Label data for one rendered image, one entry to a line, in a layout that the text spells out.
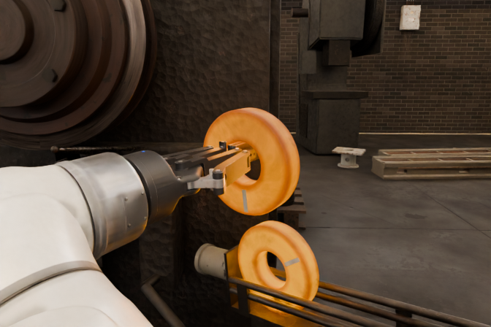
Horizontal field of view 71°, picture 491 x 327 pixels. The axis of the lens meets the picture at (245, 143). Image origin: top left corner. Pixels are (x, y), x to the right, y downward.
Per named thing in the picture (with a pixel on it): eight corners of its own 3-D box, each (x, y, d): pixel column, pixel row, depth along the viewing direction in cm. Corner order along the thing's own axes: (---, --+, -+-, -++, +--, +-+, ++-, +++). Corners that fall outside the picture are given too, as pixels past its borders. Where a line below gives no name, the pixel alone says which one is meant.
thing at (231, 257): (252, 290, 69) (248, 238, 67) (255, 290, 68) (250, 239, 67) (229, 309, 63) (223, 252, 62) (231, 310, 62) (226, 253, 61)
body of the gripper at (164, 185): (105, 219, 37) (171, 193, 44) (155, 240, 32) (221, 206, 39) (96, 152, 36) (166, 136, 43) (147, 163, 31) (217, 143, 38)
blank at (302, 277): (273, 312, 64) (261, 322, 62) (237, 235, 68) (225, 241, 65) (337, 296, 54) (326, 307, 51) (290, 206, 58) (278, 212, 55)
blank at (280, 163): (210, 109, 55) (196, 112, 52) (297, 104, 45) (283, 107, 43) (221, 201, 57) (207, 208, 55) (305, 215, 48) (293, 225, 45)
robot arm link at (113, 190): (102, 279, 28) (161, 247, 32) (88, 172, 26) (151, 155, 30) (50, 247, 33) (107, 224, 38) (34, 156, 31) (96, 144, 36)
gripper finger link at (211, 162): (171, 161, 38) (180, 163, 37) (236, 142, 46) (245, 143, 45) (174, 195, 39) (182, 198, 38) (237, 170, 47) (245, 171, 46)
